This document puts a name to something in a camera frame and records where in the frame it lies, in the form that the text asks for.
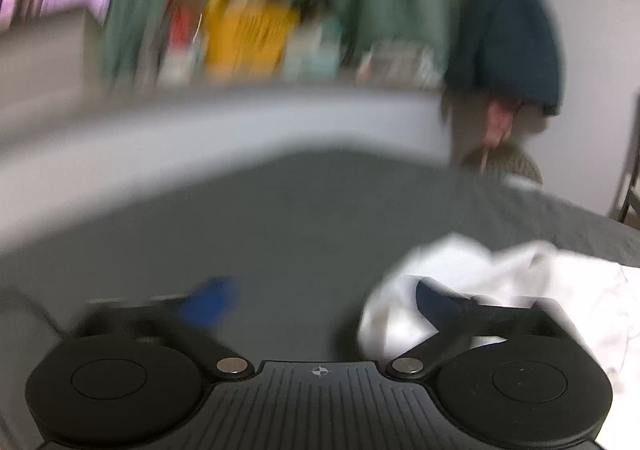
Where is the white teal box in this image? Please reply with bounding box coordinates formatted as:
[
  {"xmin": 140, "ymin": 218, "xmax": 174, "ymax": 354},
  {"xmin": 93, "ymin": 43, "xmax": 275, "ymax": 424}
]
[{"xmin": 282, "ymin": 22, "xmax": 346, "ymax": 81}]

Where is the yellow cardboard box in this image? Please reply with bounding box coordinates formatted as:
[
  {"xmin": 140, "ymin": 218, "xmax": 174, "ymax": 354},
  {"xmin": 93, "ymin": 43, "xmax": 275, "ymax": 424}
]
[{"xmin": 205, "ymin": 0, "xmax": 301, "ymax": 78}]

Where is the grey desk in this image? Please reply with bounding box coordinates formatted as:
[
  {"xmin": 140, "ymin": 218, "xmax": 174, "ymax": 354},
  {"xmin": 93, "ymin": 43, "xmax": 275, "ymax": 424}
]
[{"xmin": 0, "ymin": 12, "xmax": 106, "ymax": 131}]

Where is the white shirt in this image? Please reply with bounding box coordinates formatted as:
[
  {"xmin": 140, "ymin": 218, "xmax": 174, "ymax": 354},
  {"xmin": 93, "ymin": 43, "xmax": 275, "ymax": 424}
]
[{"xmin": 357, "ymin": 232, "xmax": 640, "ymax": 450}]

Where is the pink umbrella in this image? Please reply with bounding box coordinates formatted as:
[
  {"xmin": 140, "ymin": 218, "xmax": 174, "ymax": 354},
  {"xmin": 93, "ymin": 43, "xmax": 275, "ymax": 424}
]
[{"xmin": 480, "ymin": 100, "xmax": 521, "ymax": 173}]

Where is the dark blue jacket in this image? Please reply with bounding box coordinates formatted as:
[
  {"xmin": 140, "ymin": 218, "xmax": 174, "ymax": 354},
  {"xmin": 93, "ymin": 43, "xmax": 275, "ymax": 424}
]
[{"xmin": 442, "ymin": 0, "xmax": 568, "ymax": 117}]

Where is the grey knitted round cushion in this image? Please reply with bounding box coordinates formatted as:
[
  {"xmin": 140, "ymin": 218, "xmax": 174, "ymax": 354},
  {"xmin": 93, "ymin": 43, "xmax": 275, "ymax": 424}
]
[{"xmin": 462, "ymin": 145, "xmax": 545, "ymax": 186}]

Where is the red milk carton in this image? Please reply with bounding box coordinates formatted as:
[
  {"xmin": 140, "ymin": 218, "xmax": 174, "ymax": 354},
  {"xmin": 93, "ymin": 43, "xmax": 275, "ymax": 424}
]
[{"xmin": 160, "ymin": 5, "xmax": 201, "ymax": 81}]

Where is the transparent pouch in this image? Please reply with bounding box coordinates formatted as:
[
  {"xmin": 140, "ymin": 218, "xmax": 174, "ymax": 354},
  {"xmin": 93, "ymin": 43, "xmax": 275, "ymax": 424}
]
[{"xmin": 357, "ymin": 42, "xmax": 441, "ymax": 86}]

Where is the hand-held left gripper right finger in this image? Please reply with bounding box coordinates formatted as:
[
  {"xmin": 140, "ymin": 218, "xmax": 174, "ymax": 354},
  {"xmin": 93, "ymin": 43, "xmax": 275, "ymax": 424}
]
[{"xmin": 385, "ymin": 278, "xmax": 571, "ymax": 379}]

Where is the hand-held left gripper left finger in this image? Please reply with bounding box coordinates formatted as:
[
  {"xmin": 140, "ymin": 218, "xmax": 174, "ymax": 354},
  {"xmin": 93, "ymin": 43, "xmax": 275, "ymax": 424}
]
[{"xmin": 75, "ymin": 275, "xmax": 256, "ymax": 381}]

